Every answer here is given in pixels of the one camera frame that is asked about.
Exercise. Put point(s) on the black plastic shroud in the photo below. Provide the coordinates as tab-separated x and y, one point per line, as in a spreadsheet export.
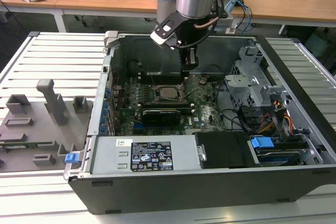
223	150

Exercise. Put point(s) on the hard disk in blue carrier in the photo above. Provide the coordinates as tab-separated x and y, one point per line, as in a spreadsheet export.
262	144

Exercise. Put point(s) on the silver power supply with label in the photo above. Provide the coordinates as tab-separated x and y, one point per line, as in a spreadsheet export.
110	155

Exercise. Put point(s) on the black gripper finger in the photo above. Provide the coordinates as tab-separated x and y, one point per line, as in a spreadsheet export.
189	58

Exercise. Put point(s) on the green RAM stick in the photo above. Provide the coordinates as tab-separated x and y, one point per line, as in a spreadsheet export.
21	145

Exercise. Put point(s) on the CPU socket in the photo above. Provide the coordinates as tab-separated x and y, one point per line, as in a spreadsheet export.
157	95

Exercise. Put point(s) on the silver metal drive cage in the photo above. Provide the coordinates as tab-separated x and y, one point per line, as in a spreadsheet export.
246	85

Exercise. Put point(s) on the black RAM slot bank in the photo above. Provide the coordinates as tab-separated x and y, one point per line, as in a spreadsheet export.
165	77
168	106

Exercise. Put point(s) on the blue case latch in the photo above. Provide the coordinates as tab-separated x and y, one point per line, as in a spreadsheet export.
71	158

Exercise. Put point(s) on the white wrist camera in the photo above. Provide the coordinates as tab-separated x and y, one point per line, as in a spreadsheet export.
162	34

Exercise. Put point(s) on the green motherboard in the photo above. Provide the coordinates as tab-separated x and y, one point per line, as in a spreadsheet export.
207	111

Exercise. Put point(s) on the black open PC case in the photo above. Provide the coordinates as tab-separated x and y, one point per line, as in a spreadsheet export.
183	192

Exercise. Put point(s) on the black graphics card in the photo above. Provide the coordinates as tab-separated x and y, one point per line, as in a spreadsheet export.
161	117

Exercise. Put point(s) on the round coin cell battery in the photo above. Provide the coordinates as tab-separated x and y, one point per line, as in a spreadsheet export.
203	80

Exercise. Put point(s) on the grey parts rack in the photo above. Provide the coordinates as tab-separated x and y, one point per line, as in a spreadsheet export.
36	127

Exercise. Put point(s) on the silver CPU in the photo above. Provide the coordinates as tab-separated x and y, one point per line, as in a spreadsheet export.
168	92

